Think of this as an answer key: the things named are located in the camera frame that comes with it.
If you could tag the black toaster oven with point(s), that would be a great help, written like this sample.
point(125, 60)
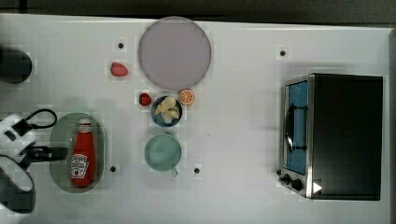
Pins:
point(332, 137)

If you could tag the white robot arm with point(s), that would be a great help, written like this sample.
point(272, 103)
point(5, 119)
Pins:
point(18, 151)

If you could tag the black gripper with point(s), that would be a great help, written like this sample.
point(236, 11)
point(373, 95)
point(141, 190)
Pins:
point(38, 154)

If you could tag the green oval strainer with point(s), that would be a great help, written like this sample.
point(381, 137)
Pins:
point(65, 134)

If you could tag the red plush ketchup bottle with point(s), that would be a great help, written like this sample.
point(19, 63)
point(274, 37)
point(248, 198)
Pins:
point(83, 162)

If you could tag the pink plush strawberry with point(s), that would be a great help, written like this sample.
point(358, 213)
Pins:
point(118, 70)

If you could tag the red plush strawberry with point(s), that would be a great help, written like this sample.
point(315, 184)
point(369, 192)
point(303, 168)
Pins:
point(144, 99)

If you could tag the blue bowl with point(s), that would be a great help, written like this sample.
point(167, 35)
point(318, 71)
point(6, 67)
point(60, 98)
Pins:
point(158, 119)

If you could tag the green mug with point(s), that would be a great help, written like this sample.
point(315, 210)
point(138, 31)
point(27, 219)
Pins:
point(163, 153)

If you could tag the plush orange slice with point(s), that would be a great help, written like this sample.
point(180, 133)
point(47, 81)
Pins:
point(186, 97)

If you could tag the large grey round plate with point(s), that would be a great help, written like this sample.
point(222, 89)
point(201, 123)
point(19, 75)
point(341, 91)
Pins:
point(174, 53)

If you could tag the yellow plush chips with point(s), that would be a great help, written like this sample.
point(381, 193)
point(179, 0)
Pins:
point(168, 109)

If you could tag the black cylinder cup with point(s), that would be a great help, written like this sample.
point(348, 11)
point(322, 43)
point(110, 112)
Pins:
point(15, 65)

